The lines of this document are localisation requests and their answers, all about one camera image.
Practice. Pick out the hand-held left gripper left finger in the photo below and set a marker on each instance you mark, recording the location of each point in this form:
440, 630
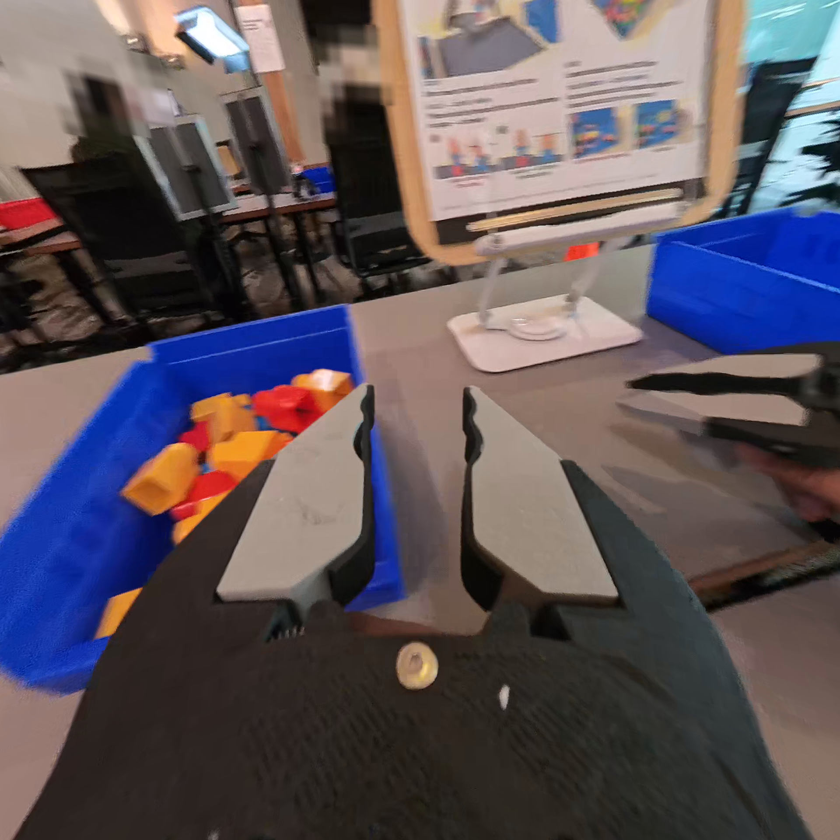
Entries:
308, 512

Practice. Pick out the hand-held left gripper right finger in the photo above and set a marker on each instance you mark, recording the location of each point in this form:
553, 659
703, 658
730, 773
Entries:
531, 525

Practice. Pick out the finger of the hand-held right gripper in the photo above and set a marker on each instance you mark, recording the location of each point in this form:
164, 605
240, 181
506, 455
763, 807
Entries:
741, 410
754, 366

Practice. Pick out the blue plastic bin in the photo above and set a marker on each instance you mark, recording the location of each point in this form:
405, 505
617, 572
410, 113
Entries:
79, 525
722, 302

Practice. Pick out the pile of mega blocks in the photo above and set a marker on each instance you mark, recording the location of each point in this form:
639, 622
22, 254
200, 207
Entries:
243, 453

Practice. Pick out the person's right hand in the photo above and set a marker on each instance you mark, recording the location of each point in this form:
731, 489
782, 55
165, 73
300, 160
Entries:
814, 492

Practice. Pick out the orange traffic cone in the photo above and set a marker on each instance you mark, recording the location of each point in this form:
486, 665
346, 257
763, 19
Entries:
581, 251

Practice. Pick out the black office chair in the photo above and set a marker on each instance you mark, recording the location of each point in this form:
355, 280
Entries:
111, 216
374, 216
768, 111

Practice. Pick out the small blue bin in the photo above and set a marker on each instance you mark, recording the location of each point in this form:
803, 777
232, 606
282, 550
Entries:
321, 180

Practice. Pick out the grey framed panel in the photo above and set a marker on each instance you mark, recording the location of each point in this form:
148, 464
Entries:
187, 164
256, 141

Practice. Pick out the printed instruction sheet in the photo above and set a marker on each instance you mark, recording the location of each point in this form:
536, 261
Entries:
499, 98

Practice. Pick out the red plastic bin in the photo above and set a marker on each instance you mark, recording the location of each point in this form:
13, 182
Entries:
26, 213

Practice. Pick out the studio light panel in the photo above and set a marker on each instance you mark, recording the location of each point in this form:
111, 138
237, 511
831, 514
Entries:
210, 36

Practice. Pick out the paper wall notice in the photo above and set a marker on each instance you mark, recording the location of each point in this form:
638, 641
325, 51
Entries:
261, 36

